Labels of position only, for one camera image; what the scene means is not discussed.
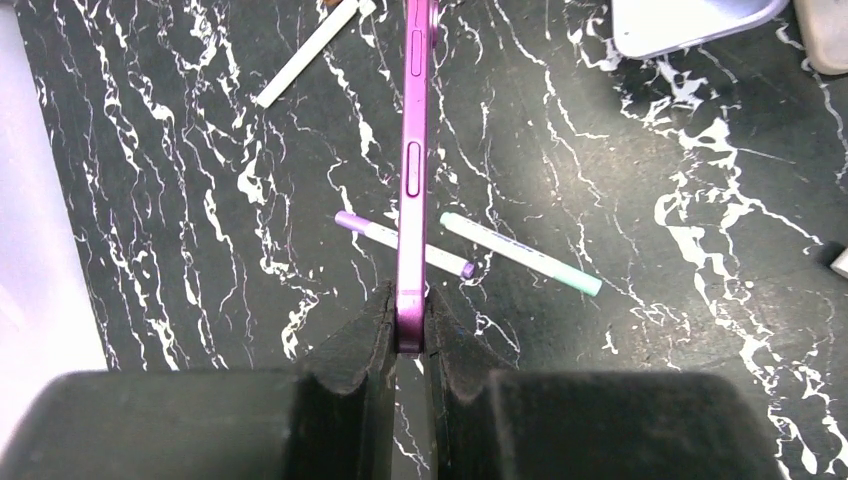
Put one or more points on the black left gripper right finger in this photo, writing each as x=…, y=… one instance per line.
x=493, y=421

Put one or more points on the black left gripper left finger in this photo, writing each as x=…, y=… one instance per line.
x=329, y=415

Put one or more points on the purple phone without case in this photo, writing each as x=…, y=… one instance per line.
x=421, y=21

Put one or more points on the purple capped marker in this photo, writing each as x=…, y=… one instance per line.
x=434, y=256

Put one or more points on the green capped marker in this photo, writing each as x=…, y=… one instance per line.
x=520, y=253

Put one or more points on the white stapler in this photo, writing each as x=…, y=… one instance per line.
x=840, y=264

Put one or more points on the white marker pen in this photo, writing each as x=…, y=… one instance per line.
x=340, y=16

